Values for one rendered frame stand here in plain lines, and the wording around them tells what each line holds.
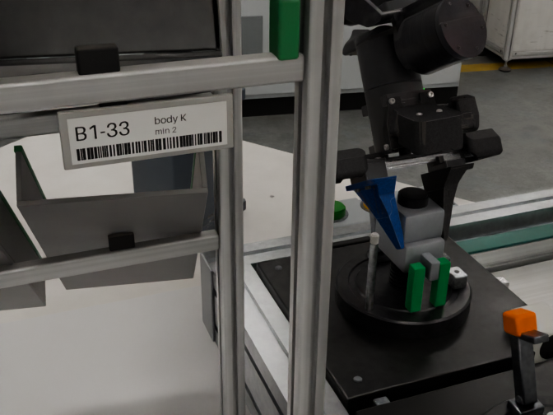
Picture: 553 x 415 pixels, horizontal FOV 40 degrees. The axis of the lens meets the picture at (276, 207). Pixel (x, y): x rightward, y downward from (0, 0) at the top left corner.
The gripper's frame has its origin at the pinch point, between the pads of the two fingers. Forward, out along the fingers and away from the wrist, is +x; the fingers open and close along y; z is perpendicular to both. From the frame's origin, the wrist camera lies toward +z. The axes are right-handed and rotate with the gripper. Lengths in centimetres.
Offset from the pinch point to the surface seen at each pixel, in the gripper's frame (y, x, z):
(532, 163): 187, -12, -226
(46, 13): -33.4, -13.6, 25.6
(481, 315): 6.2, 11.8, -1.7
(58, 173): -29, -17, -70
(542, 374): 6.2, 16.8, 6.5
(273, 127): 91, -54, -295
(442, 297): 1.4, 9.0, -0.5
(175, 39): -26.9, -11.4, 26.4
